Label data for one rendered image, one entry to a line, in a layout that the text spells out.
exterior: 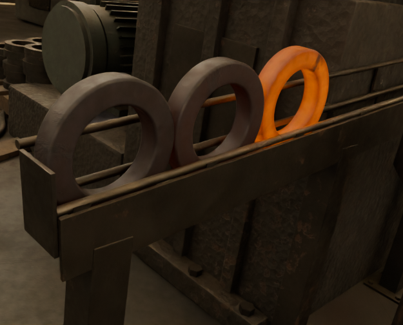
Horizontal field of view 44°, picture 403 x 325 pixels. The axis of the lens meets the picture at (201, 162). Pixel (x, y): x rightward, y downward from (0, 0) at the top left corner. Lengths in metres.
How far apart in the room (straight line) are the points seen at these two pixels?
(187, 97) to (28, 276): 0.99
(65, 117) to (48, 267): 1.05
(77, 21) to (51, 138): 1.45
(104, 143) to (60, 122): 1.27
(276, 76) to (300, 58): 0.06
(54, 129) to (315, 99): 0.51
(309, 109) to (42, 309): 0.88
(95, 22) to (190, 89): 1.35
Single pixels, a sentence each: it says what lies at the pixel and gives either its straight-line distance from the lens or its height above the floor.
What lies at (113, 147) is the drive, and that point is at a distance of 1.78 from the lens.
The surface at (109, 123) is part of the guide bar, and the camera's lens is 0.66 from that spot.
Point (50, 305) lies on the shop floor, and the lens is 1.43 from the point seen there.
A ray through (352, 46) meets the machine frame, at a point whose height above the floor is 0.78.
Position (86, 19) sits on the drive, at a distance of 1.97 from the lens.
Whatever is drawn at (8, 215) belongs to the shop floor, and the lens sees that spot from 1.83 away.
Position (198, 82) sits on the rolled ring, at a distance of 0.65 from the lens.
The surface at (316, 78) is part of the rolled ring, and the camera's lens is 0.88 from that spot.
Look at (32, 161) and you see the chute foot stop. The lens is 0.57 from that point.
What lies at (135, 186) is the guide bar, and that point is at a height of 0.63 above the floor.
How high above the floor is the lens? 0.90
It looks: 22 degrees down
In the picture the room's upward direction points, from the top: 9 degrees clockwise
